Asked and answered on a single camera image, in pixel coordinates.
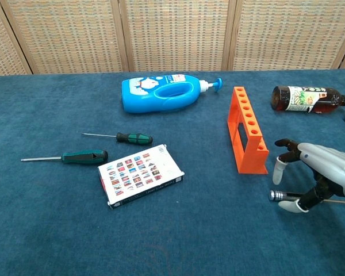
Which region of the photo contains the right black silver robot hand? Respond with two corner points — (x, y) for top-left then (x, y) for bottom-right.
(272, 139), (345, 213)

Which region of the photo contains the black silver precision screwdriver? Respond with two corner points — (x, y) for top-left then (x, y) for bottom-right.
(269, 190), (345, 205)

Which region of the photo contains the thick green black screwdriver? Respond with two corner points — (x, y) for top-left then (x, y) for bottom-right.
(20, 149), (109, 166)

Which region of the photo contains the woven bamboo folding screen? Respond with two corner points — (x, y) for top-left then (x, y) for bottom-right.
(0, 0), (345, 78)

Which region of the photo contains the dark brown labelled bottle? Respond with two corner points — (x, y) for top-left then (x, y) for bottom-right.
(271, 85), (345, 114)

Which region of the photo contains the white box with picture grid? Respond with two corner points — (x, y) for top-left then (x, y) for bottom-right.
(97, 144), (185, 210)

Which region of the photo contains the blue carpet table cover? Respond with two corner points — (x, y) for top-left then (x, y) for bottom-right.
(0, 68), (345, 276)

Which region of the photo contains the thin green black screwdriver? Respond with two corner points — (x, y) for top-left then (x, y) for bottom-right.
(81, 132), (154, 145)

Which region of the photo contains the orange rack with holes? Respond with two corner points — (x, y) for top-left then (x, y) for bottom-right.
(227, 86), (270, 175)

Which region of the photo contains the blue pump detergent bottle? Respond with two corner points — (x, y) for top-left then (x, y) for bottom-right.
(121, 74), (224, 114)

